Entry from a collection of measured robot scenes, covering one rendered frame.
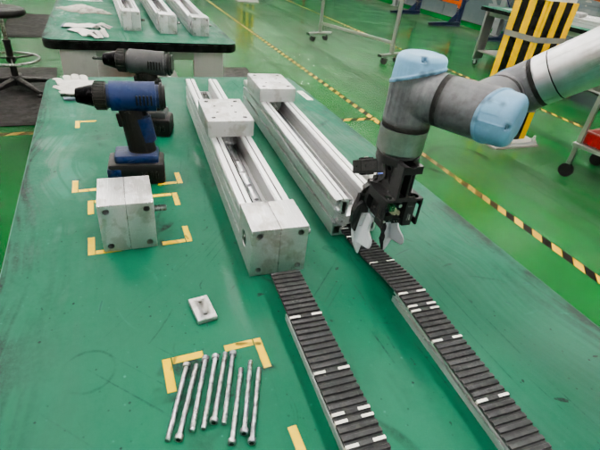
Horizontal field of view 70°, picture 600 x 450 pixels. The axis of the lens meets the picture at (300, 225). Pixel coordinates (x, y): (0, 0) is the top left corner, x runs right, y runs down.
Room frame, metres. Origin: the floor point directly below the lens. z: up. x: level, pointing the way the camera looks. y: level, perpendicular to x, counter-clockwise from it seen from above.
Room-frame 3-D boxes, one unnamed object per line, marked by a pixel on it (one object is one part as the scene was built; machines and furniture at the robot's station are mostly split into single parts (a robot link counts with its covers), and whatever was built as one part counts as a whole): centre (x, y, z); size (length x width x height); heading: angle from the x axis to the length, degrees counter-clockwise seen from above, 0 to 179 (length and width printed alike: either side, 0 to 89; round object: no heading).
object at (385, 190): (0.66, -0.15, 0.94); 0.09 x 0.08 x 0.12; 23
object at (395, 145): (0.67, -0.15, 1.02); 0.08 x 0.08 x 0.05
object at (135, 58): (1.13, 0.48, 0.89); 0.20 x 0.08 x 0.22; 100
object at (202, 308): (0.48, 0.13, 0.78); 0.05 x 0.03 x 0.01; 33
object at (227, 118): (1.04, 0.22, 0.87); 0.16 x 0.11 x 0.07; 23
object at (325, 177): (1.11, 0.05, 0.82); 0.80 x 0.10 x 0.09; 23
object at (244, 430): (0.34, 0.04, 0.78); 0.11 x 0.01 x 0.01; 5
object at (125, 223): (0.65, 0.30, 0.83); 0.11 x 0.10 x 0.10; 114
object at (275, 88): (1.35, 0.14, 0.87); 0.16 x 0.11 x 0.07; 23
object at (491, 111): (0.62, -0.24, 1.10); 0.11 x 0.11 x 0.08; 54
